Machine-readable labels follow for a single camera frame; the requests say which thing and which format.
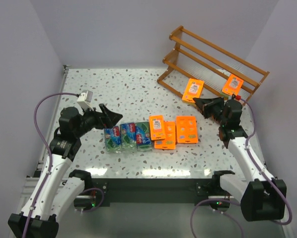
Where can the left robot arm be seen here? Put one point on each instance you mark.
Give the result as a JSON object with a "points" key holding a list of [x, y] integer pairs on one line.
{"points": [[40, 216]]}

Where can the orange box under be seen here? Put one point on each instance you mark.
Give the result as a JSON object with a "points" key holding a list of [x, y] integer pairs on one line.
{"points": [[164, 145], [186, 129], [170, 131]]}

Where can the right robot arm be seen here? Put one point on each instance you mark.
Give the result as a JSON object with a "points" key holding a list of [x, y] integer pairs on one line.
{"points": [[261, 196]]}

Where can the orange sponge box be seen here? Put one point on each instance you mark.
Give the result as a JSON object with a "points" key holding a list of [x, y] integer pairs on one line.
{"points": [[157, 128], [193, 90], [232, 86]]}

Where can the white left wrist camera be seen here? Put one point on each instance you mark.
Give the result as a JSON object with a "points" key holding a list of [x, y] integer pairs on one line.
{"points": [[84, 100]]}

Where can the green sponge pack right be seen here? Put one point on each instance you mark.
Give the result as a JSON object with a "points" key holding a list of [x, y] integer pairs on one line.
{"points": [[143, 138]]}

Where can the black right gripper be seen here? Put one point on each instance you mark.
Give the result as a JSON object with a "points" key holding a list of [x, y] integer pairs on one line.
{"points": [[213, 109]]}

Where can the orange box under right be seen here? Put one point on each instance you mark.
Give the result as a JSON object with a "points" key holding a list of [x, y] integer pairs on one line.
{"points": [[186, 129]]}

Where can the wooden shelf rack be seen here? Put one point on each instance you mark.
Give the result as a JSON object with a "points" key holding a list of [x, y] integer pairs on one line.
{"points": [[195, 57]]}

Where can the orange box under middle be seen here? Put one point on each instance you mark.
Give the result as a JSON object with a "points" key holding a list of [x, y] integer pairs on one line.
{"points": [[170, 131]]}

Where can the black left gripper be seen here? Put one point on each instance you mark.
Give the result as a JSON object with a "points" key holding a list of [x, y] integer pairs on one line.
{"points": [[102, 116]]}

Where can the black table base frame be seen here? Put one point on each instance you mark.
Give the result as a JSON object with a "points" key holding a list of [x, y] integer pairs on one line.
{"points": [[154, 190]]}

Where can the orange box under left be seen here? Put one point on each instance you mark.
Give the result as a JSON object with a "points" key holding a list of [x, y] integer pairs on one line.
{"points": [[164, 145]]}

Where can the blue sponge pack middle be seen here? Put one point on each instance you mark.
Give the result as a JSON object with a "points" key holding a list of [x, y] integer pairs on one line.
{"points": [[128, 136]]}

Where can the blue sponge pack left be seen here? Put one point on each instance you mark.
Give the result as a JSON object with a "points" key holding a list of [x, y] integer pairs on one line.
{"points": [[112, 139]]}

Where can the blue sponge pack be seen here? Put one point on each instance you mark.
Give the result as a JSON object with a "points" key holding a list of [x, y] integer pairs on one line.
{"points": [[112, 139], [128, 136]]}

